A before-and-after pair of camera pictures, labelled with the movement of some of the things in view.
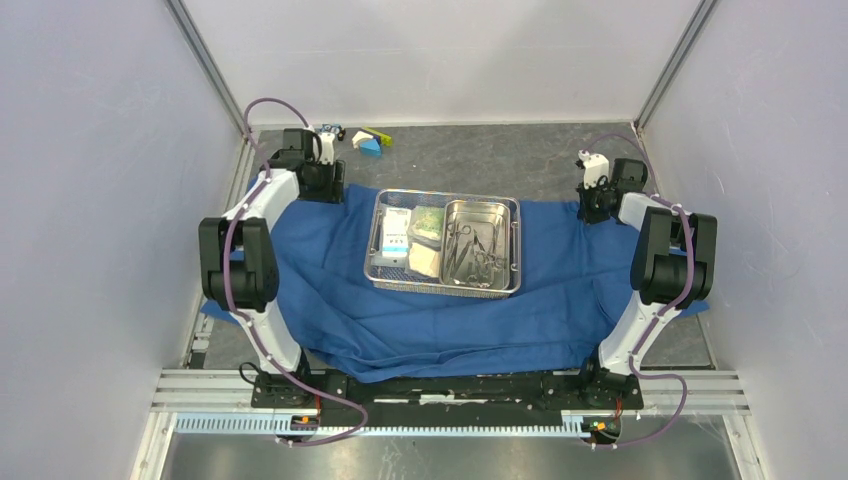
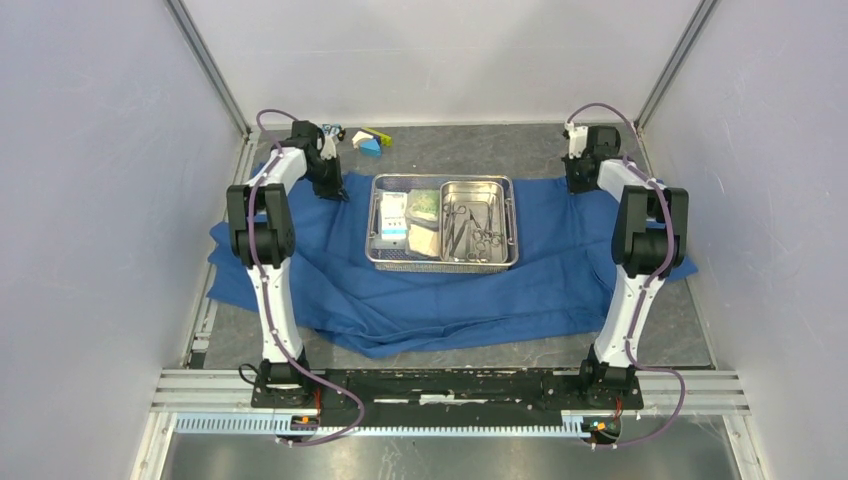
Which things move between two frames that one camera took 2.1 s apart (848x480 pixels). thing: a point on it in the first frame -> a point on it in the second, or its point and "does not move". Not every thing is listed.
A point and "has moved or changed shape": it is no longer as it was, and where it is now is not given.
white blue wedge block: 370,146 does not move
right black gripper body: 593,202 -> 577,183
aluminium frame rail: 230,391 does not move
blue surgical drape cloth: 575,309 has moved or changed shape
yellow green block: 384,139 does not move
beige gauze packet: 423,260 -> 423,241
